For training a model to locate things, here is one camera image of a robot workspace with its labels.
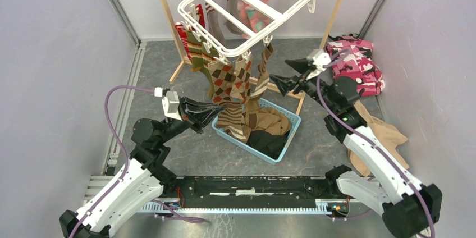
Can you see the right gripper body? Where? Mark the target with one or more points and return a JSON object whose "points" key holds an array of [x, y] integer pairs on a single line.
{"points": [[309, 86]]}

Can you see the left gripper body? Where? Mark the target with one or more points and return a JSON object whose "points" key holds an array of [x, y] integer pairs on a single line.
{"points": [[181, 116]]}

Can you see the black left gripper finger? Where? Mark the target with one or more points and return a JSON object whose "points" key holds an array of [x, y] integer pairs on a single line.
{"points": [[201, 118], [189, 105]]}

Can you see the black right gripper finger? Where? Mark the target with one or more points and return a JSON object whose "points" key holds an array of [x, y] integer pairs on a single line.
{"points": [[302, 65], [287, 84]]}

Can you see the brown striped sock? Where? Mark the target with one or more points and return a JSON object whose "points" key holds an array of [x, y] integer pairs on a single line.
{"points": [[263, 77], [230, 119]]}

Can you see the green striped sock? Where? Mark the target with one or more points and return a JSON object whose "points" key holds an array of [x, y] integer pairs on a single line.
{"points": [[196, 51]]}

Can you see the beige argyle sock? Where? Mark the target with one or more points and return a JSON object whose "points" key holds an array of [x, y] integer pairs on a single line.
{"points": [[222, 77], [240, 89]]}

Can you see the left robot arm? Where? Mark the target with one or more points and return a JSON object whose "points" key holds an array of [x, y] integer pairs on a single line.
{"points": [[143, 177]]}

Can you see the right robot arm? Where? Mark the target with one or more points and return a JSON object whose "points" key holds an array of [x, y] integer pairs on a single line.
{"points": [[406, 205]]}

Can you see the white plastic clip hanger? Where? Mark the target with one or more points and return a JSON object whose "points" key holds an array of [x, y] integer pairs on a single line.
{"points": [[250, 17]]}

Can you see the light blue plastic basket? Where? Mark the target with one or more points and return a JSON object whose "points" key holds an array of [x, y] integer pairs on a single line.
{"points": [[294, 120]]}

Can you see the pink camouflage bag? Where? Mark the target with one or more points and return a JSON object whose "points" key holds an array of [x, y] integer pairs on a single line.
{"points": [[358, 64]]}

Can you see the black garment in basket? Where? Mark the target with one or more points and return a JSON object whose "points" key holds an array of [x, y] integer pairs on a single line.
{"points": [[266, 143]]}

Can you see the grey sock striped cuff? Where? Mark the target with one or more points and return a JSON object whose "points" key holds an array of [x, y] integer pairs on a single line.
{"points": [[213, 21]]}

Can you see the beige cloth on floor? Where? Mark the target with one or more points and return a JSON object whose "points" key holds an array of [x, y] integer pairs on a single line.
{"points": [[388, 135]]}

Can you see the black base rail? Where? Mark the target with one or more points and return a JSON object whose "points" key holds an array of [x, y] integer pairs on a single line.
{"points": [[236, 192]]}

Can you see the wooden rack frame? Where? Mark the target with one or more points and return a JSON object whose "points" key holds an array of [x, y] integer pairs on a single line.
{"points": [[327, 24]]}

